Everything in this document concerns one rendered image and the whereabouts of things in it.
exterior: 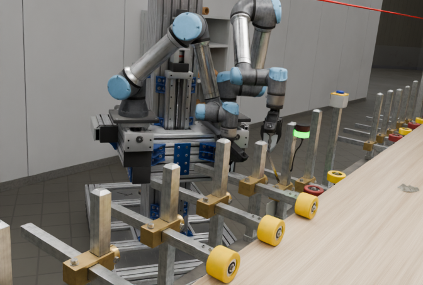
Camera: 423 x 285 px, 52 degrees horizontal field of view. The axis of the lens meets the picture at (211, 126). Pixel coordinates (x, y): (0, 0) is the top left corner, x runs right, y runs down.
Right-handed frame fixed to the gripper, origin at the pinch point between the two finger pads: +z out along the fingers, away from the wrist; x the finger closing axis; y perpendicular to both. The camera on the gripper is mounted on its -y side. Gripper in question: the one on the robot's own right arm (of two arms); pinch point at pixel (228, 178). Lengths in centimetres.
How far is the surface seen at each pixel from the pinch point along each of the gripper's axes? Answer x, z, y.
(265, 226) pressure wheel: 53, -14, -49
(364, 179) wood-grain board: -29, -7, -53
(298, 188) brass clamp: -19.9, 2.5, -26.4
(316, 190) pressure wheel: 1.8, -8.1, -43.7
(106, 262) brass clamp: 96, -13, -29
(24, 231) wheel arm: 102, -12, -2
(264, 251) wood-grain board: 56, -7, -51
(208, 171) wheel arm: 26.6, -12.3, -7.3
